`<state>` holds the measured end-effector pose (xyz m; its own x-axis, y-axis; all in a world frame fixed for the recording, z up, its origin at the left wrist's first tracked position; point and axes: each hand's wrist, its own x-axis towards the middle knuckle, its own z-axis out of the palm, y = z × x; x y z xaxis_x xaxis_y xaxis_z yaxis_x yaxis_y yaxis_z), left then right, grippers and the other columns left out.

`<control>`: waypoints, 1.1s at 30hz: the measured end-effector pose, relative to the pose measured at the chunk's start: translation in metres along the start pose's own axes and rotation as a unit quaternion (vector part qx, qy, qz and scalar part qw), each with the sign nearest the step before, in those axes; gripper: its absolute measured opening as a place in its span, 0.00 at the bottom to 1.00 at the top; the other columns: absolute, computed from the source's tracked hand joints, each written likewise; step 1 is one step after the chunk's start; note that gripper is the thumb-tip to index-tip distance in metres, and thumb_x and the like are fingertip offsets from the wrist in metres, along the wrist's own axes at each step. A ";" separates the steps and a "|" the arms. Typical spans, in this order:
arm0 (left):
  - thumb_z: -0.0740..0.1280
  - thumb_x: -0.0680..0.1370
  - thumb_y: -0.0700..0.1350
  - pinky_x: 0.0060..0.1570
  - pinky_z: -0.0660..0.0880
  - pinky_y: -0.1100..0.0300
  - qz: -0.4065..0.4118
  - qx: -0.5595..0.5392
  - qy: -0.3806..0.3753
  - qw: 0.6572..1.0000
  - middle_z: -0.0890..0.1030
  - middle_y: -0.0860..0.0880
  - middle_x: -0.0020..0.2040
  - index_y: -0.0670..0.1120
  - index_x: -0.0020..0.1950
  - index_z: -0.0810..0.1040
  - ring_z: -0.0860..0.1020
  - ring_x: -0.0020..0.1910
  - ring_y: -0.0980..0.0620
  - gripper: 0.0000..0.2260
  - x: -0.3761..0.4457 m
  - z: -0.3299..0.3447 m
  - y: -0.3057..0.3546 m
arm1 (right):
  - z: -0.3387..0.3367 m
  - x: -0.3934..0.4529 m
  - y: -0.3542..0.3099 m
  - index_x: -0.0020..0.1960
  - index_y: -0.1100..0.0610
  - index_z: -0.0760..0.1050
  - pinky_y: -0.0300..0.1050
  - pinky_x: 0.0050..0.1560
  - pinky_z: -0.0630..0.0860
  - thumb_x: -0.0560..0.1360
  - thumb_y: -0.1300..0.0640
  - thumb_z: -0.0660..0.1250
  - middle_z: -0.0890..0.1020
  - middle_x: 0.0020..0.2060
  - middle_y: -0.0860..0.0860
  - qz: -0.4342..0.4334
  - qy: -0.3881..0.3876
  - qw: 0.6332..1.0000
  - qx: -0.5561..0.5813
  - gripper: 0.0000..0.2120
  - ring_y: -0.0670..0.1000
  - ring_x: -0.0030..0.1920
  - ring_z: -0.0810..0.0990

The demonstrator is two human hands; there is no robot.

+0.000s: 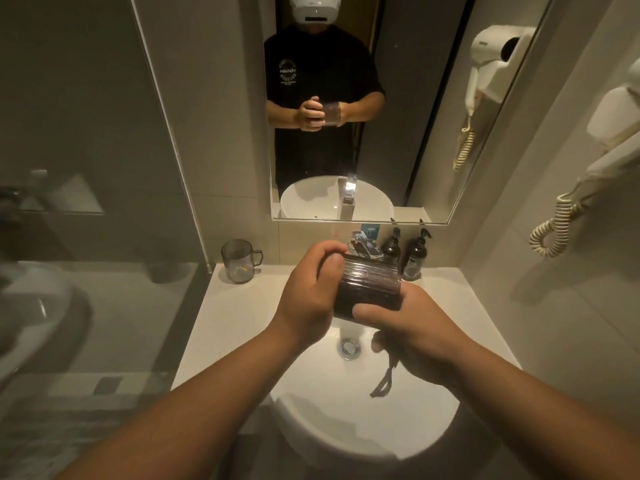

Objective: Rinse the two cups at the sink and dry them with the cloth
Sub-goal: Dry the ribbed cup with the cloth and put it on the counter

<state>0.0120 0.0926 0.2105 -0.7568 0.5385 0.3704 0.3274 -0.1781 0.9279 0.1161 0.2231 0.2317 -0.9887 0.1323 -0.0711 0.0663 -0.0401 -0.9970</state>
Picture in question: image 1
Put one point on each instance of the chrome sink drain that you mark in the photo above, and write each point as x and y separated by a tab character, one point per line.
349	348

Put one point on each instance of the grey transparent mug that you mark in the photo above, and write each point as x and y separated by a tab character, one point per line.
238	262

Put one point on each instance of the dark transparent plastic cup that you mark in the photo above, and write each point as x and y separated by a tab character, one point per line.
367	287

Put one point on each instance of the glass shower partition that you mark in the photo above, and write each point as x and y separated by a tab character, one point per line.
85	194

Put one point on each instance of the white wall hair dryer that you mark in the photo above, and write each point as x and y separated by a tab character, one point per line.
615	119

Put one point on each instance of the person's right hand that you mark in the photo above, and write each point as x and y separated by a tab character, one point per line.
425	339

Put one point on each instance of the person's right thumb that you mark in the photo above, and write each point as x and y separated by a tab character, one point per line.
377	313

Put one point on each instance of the white round sink basin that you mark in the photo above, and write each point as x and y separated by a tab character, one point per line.
350	409

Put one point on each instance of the chrome faucet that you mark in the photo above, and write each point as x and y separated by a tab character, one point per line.
366	246

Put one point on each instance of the person's right forearm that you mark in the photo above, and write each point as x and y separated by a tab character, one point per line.
540	419

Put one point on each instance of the wall mirror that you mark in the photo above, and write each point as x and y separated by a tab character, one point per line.
225	119

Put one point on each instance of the shower corner shelf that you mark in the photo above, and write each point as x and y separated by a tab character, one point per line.
65	197

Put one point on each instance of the person's left thumb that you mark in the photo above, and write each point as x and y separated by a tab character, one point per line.
331	274

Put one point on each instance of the person's left forearm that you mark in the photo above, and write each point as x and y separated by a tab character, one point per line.
200	414

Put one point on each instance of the person's left hand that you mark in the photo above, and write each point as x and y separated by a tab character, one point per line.
302	307

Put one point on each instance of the dark pump bottle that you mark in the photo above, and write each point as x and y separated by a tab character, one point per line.
415	259
391	249

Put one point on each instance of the blue card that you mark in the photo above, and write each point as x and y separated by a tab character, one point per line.
370	230

